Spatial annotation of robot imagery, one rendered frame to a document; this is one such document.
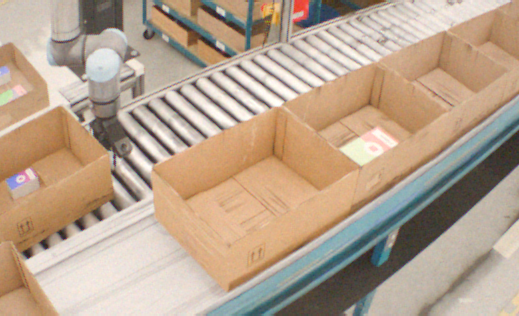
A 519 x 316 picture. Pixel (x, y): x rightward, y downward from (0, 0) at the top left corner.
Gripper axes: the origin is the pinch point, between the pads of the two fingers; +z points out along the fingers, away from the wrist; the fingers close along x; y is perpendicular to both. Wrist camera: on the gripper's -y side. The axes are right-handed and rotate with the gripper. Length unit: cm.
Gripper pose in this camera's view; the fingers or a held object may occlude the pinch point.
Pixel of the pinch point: (114, 167)
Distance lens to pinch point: 189.2
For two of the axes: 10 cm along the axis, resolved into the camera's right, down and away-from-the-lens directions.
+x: -7.6, 4.0, -5.1
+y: -6.4, -5.5, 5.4
